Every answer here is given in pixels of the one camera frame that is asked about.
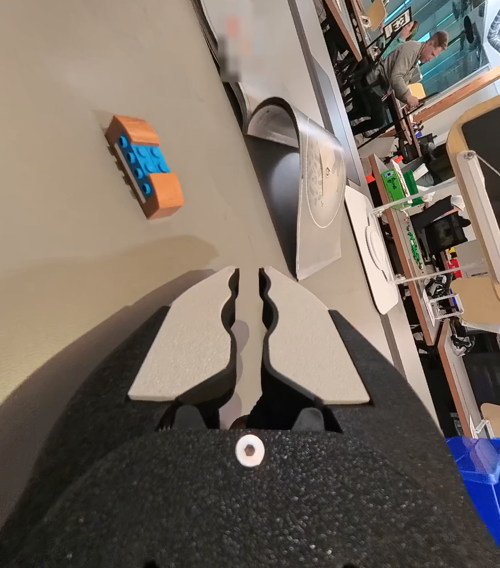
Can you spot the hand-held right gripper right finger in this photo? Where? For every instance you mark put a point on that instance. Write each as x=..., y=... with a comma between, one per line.
x=312, y=355

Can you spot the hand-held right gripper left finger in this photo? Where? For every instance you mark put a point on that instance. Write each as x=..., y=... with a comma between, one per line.
x=188, y=350

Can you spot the white instruction booklet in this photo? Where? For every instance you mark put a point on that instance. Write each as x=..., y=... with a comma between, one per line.
x=321, y=222

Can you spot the brown white blue brick assembly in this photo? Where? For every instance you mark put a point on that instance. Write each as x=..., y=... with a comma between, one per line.
x=148, y=159

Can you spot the long wooden table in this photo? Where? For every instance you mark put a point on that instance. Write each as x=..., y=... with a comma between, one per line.
x=405, y=248

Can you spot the black desktop machine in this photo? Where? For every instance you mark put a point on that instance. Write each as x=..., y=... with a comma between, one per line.
x=443, y=230

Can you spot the green cardboard box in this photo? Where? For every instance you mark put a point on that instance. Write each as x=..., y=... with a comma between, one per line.
x=394, y=184

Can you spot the blue plastic bin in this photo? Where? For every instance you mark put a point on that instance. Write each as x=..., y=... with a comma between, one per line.
x=489, y=497

